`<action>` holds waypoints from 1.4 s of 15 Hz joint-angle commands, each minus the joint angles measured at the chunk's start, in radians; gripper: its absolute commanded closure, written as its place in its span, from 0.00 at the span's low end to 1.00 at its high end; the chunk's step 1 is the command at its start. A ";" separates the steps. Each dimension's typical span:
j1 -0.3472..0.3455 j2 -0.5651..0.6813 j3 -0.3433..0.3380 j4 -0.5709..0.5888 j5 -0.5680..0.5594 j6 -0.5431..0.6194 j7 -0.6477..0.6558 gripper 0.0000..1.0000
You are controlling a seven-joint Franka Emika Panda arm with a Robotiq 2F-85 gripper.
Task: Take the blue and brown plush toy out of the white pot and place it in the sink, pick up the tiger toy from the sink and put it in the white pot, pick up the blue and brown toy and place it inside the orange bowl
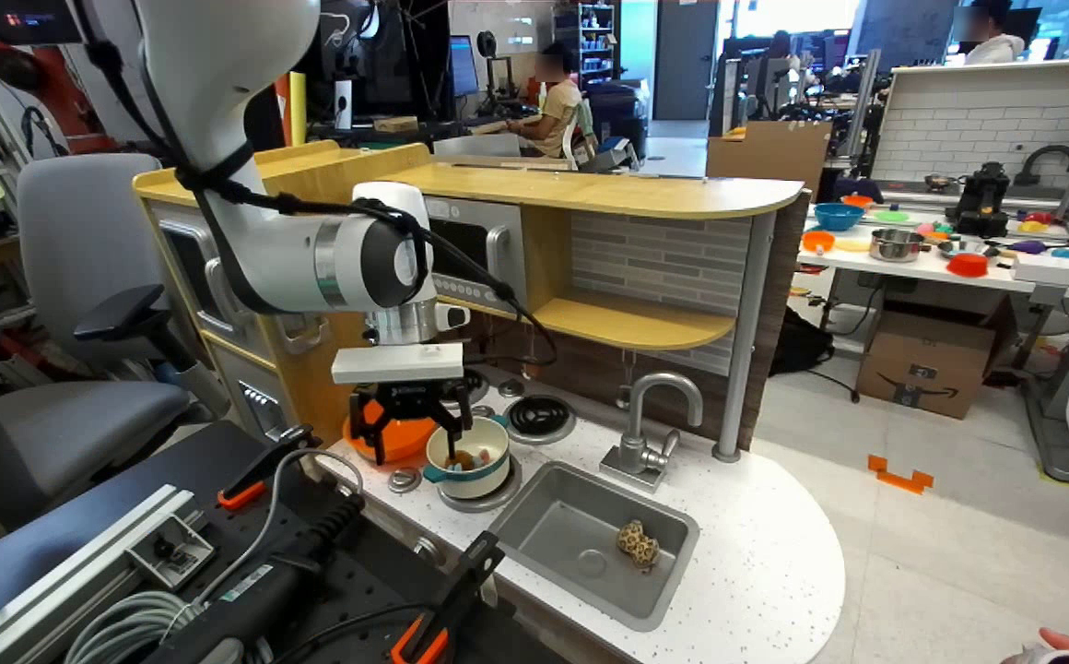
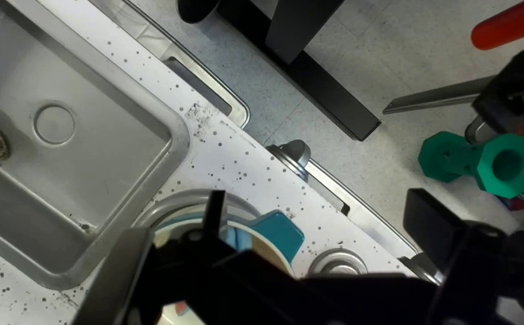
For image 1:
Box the grey toy microwave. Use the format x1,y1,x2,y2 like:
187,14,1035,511
420,196,527,317

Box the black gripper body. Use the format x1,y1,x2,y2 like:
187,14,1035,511
345,378,476,428

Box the person in white top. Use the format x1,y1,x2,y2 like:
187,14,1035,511
955,0,1032,66

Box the black cylindrical tool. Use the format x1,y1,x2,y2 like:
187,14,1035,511
139,494,368,664

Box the printed cardboard shipping box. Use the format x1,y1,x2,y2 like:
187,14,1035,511
854,307,1015,424

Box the leopard print plush toy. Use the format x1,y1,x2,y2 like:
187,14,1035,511
616,516,667,571

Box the blue bowl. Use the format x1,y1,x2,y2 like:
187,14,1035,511
812,199,868,237

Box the white wrist camera plate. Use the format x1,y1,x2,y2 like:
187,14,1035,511
328,340,467,389

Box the orange floor bracket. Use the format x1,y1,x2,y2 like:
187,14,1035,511
868,448,941,496

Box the black coil stove burner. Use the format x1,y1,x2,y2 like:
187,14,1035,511
502,393,580,448
435,455,527,516

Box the black appliance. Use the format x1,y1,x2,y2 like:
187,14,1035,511
944,160,1015,238

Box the clamp with orange handle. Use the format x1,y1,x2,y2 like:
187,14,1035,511
384,526,510,664
213,424,316,516

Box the yellow post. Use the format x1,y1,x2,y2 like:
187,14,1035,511
282,66,314,151

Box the grey toy faucet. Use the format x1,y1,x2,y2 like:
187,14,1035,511
596,369,712,494

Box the grey cable bundle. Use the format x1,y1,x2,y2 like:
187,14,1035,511
59,586,209,664

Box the red bowl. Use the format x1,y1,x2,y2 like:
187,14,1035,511
944,247,994,282

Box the plain cardboard box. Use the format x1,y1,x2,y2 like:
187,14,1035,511
703,116,836,199

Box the grey padded office chair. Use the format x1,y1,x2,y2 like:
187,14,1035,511
0,151,213,494

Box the aluminium rail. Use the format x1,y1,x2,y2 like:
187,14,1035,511
0,479,218,664

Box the white work table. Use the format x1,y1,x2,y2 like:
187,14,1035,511
798,205,1069,487

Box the white pot with teal handles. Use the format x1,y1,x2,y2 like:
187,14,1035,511
420,414,521,506

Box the orange plastic bowl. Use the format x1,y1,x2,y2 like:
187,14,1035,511
352,414,441,471

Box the grey toy sink basin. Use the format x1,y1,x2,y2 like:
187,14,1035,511
486,458,703,634

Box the steel pot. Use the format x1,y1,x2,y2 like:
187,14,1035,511
868,223,927,264

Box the person in yellow shirt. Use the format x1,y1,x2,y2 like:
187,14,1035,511
510,38,591,163

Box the white brick pattern panel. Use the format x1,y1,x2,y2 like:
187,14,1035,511
868,56,1069,211

